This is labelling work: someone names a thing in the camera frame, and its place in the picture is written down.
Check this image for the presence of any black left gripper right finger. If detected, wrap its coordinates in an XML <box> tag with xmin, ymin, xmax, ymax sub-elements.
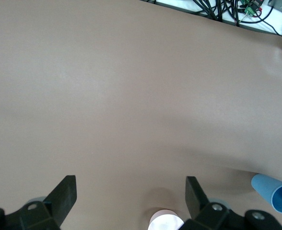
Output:
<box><xmin>179</xmin><ymin>176</ymin><xmax>282</xmax><ymax>230</ymax></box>

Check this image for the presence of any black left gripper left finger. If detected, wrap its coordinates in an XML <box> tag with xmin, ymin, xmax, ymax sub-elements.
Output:
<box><xmin>0</xmin><ymin>175</ymin><xmax>78</xmax><ymax>230</ymax></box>

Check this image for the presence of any pale pink bowl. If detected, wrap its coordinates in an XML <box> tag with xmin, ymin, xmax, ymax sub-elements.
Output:
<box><xmin>147</xmin><ymin>208</ymin><xmax>185</xmax><ymax>230</ymax></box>

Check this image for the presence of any blue ribbed plastic cup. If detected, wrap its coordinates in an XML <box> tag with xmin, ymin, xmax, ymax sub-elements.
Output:
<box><xmin>251</xmin><ymin>174</ymin><xmax>282</xmax><ymax>214</ymax></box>

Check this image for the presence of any green circuit board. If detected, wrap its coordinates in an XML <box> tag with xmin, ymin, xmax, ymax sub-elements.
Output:
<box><xmin>238</xmin><ymin>0</ymin><xmax>263</xmax><ymax>17</ymax></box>

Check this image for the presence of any black cable bundle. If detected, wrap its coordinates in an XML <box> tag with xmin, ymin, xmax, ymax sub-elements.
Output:
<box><xmin>191</xmin><ymin>0</ymin><xmax>282</xmax><ymax>38</ymax></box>

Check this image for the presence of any black cables bundle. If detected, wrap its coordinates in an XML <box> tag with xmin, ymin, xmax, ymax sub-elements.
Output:
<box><xmin>141</xmin><ymin>0</ymin><xmax>282</xmax><ymax>40</ymax></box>

